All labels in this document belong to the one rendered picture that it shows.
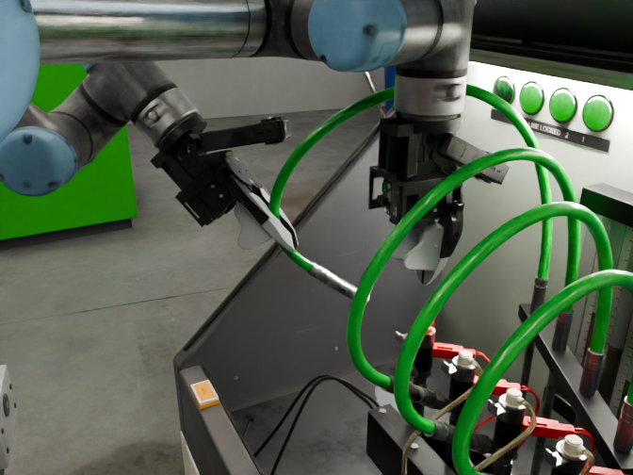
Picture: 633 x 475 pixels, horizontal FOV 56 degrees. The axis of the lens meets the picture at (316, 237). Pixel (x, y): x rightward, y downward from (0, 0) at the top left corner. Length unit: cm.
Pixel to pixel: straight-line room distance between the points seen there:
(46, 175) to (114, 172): 330
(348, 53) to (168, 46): 15
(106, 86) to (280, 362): 57
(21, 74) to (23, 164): 41
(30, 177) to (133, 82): 18
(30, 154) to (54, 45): 23
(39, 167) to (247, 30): 27
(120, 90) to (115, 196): 326
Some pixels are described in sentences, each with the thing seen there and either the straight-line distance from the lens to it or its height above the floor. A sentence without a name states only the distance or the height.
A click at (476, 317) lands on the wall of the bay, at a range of 117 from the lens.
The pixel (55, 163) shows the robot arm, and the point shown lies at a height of 137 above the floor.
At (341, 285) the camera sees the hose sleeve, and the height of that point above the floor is 116.
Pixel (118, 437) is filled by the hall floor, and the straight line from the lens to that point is 242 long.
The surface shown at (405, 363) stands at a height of 123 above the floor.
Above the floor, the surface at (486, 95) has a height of 142.
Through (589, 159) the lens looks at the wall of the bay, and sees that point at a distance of 93.
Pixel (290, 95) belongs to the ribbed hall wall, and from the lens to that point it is 746.
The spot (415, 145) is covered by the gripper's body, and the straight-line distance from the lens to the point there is 66.
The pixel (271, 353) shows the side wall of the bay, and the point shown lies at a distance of 110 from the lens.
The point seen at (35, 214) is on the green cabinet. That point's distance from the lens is 403.
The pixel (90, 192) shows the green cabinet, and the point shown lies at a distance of 402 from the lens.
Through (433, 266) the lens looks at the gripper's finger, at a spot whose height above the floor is 123.
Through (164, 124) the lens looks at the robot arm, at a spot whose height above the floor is 138.
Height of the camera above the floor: 155
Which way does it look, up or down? 24 degrees down
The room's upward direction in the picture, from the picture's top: straight up
